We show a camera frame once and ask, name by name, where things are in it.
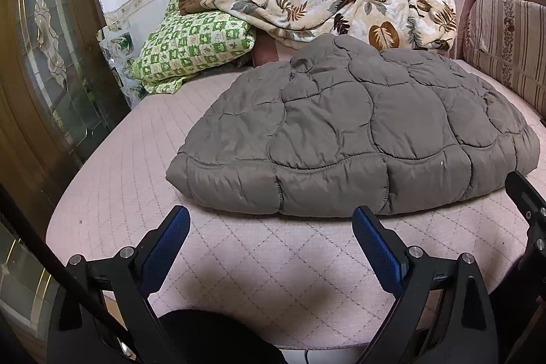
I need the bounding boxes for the green patterned pillow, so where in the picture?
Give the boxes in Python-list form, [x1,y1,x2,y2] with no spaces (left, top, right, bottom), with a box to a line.
[131,0,257,96]

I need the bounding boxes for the black cable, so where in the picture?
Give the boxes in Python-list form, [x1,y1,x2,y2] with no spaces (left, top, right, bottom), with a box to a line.
[0,180,131,364]

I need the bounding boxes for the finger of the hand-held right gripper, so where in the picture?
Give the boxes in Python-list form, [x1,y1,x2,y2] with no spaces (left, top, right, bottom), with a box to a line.
[504,171,546,263]

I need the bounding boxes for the striped floral sofa cushion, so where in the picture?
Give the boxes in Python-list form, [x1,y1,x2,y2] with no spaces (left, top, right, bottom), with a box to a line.
[462,0,546,118]

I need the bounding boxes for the grey padded jacket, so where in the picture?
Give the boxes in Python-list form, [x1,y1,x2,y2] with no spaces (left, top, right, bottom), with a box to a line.
[166,34,541,219]

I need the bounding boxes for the reddish pink cushion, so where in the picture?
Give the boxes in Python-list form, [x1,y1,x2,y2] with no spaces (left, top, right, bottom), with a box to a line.
[252,34,296,69]

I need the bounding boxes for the wooden glass door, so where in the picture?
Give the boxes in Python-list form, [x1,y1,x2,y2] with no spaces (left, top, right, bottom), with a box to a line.
[0,0,131,333]

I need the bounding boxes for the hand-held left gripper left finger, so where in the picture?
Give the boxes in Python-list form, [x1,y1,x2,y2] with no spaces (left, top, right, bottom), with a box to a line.
[59,205,192,364]

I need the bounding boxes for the pink quilted mattress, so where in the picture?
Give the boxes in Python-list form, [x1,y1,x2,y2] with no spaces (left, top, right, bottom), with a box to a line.
[45,56,546,350]

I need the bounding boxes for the leaf print blanket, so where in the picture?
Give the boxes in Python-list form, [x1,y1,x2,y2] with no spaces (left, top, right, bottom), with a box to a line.
[179,0,458,52]

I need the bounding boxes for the person's dark trousers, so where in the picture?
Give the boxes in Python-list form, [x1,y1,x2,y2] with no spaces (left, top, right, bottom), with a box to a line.
[159,308,289,364]

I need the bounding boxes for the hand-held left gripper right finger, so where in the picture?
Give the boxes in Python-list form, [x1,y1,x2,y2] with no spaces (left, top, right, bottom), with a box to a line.
[351,205,501,364]

